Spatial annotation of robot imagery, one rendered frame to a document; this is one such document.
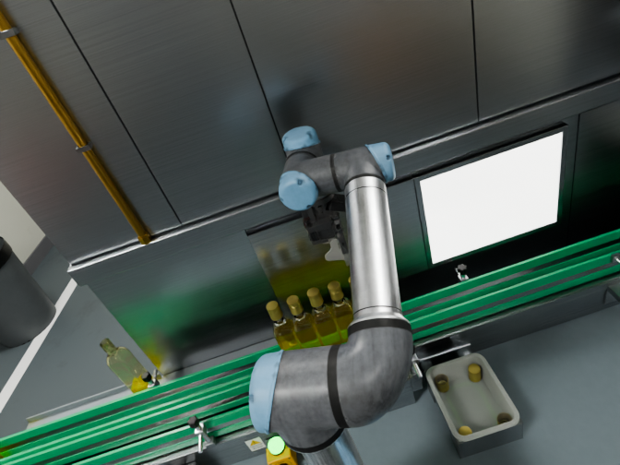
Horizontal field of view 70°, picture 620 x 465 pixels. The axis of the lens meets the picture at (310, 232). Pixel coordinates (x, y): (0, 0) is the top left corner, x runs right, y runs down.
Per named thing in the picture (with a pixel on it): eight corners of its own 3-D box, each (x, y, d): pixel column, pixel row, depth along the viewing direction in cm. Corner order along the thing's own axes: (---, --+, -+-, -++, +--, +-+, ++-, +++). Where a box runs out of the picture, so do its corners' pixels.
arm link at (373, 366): (424, 416, 54) (384, 123, 79) (338, 422, 57) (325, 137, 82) (435, 427, 63) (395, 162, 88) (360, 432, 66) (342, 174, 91)
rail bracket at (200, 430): (219, 437, 124) (199, 412, 117) (220, 463, 118) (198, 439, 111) (206, 442, 125) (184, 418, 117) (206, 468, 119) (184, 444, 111)
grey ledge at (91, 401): (303, 348, 152) (292, 327, 146) (306, 368, 145) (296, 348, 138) (46, 435, 154) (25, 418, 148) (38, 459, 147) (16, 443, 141)
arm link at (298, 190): (327, 171, 78) (331, 141, 86) (269, 184, 81) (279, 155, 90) (339, 206, 83) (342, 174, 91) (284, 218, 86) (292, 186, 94)
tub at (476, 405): (482, 367, 132) (480, 350, 127) (524, 437, 114) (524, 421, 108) (426, 386, 132) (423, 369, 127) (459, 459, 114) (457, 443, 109)
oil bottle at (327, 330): (344, 344, 137) (327, 298, 124) (349, 358, 132) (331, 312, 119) (327, 350, 137) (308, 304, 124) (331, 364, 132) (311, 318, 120)
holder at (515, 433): (472, 354, 136) (470, 339, 132) (522, 438, 114) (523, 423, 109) (420, 372, 137) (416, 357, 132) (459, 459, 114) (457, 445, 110)
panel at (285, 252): (554, 219, 139) (561, 120, 119) (561, 223, 136) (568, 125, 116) (285, 311, 141) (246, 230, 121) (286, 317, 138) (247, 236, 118)
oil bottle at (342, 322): (362, 339, 136) (346, 292, 124) (367, 352, 132) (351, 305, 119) (345, 344, 136) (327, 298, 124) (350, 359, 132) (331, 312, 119)
